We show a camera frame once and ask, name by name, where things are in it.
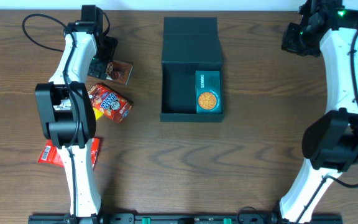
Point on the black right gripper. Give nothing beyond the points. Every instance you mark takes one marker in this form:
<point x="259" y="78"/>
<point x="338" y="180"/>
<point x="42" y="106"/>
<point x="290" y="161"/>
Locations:
<point x="291" y="38"/>

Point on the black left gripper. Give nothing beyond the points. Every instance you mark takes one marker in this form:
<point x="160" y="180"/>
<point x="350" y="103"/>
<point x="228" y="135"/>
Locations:
<point x="97" y="68"/>

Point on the brown Pocky box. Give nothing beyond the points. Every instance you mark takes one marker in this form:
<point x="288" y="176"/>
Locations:
<point x="119" y="72"/>

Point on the red Hello Panda box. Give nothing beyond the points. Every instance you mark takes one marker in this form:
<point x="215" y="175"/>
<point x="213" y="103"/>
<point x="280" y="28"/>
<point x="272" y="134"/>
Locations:
<point x="111" y="103"/>

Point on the black gift box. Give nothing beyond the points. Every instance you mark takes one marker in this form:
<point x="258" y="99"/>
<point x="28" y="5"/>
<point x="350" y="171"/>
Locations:
<point x="190" y="46"/>

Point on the teal Chunkies cookie box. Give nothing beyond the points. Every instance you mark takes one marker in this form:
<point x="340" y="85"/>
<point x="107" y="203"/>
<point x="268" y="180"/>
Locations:
<point x="208" y="92"/>

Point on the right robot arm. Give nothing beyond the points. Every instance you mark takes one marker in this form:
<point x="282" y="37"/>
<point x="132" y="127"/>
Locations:
<point x="330" y="145"/>

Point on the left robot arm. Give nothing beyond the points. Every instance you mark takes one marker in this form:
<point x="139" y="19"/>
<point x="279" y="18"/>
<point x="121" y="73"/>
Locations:
<point x="66" y="113"/>

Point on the yellow Hacks candy bag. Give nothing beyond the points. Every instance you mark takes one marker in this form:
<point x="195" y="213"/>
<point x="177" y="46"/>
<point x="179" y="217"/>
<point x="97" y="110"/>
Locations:
<point x="97" y="113"/>

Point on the red candy bag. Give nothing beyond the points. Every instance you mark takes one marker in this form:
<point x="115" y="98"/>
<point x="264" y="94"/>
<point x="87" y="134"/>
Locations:
<point x="50" y="155"/>

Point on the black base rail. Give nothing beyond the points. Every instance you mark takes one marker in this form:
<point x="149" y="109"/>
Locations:
<point x="129" y="218"/>

